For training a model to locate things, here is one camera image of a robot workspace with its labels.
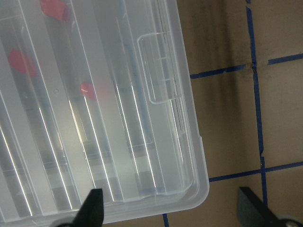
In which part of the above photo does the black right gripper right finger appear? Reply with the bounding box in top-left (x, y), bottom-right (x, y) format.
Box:
top-left (237, 187), bottom-right (303, 227)

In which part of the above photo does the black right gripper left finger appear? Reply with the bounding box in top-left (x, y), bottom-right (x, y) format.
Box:
top-left (53, 189), bottom-right (104, 227)

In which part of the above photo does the clear plastic box lid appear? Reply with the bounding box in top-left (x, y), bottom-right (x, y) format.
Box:
top-left (0, 0), bottom-right (209, 227)

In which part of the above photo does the red block under lid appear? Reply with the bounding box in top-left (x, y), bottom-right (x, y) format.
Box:
top-left (80, 82), bottom-right (97, 100)
top-left (8, 49), bottom-right (38, 78)
top-left (40, 0), bottom-right (69, 22)

